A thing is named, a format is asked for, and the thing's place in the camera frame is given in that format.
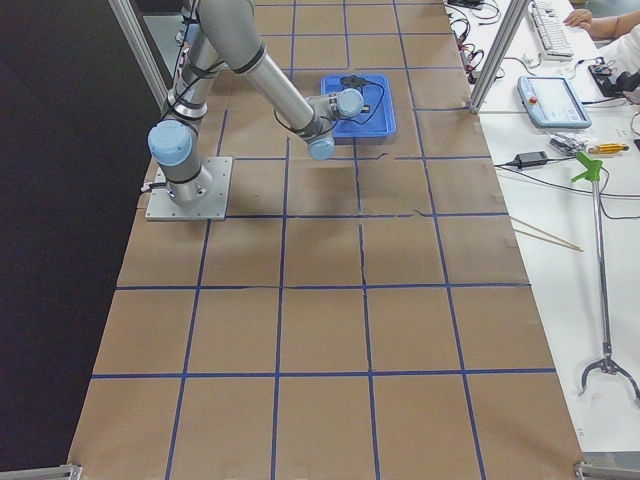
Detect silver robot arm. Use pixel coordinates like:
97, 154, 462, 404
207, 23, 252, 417
147, 1, 364, 205

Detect teach pendant tablet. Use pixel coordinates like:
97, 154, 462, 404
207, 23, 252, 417
516, 76, 592, 129

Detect white keyboard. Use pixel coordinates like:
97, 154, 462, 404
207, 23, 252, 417
528, 1, 574, 61

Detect black power brick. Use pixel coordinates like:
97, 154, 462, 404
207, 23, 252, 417
514, 151, 549, 170

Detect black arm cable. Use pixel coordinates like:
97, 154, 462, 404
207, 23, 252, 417
272, 74, 389, 134

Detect wooden chopsticks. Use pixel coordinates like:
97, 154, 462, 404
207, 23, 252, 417
509, 216, 583, 252

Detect green handled reacher grabber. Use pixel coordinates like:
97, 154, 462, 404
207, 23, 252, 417
571, 151, 639, 406

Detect yellow utility knife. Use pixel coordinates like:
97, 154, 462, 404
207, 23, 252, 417
587, 143, 629, 155

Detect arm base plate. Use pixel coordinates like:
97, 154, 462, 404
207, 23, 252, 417
145, 157, 233, 221

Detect aluminium frame post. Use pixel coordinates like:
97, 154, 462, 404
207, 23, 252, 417
467, 0, 528, 114

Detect person's hand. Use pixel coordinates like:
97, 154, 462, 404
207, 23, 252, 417
563, 9, 593, 30

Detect blue plastic tray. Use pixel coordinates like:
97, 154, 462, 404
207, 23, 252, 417
320, 73, 397, 144

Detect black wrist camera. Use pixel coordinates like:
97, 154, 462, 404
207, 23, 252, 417
339, 75, 368, 89

